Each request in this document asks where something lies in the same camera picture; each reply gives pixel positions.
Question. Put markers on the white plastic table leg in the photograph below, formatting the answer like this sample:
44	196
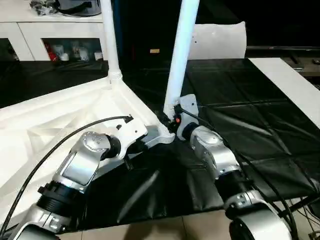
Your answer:
111	37
182	50

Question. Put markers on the black remote control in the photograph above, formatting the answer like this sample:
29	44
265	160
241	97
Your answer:
315	61

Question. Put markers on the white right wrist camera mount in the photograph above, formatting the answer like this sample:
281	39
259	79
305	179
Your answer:
188	105

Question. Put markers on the red packet in cabinet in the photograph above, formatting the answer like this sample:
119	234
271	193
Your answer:
51	53

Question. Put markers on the white side table board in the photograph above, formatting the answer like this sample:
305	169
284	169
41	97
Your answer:
287	82

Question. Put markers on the white plastic chair shell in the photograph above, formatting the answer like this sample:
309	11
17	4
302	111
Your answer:
220	40

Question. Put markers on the white plastic table top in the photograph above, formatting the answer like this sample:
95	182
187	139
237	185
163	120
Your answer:
37	112

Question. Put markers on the white cabinet with glass doors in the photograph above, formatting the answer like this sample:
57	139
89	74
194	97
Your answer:
25	30

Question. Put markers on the small white jar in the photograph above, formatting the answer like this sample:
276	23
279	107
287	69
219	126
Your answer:
98	55
64	57
82	53

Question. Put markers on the black stand leg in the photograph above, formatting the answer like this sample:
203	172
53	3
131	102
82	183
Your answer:
296	206

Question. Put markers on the small yellow label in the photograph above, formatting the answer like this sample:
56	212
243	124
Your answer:
154	51

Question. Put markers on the black flat monitor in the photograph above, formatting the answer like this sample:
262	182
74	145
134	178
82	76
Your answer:
282	48

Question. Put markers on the black clutter pile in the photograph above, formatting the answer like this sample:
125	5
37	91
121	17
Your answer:
42	7

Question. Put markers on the dark round helmet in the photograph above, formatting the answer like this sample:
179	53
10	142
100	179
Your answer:
77	7

